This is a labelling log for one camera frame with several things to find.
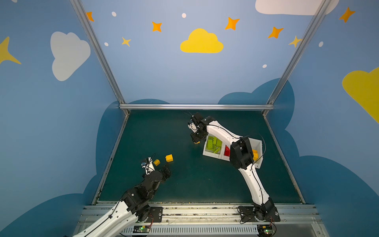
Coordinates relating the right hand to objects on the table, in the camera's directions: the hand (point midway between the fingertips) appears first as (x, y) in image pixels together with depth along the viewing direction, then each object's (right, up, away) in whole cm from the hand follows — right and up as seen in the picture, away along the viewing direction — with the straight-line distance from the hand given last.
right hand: (196, 137), depth 100 cm
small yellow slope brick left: (-25, -15, -9) cm, 31 cm away
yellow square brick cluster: (-18, -13, -7) cm, 23 cm away
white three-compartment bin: (+12, -7, -2) cm, 14 cm away
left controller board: (-28, -43, -29) cm, 59 cm away
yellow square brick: (+38, -11, -7) cm, 40 cm away
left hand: (-18, -15, -20) cm, 31 cm away
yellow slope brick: (0, -3, -7) cm, 8 cm away
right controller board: (+33, -44, -29) cm, 62 cm away
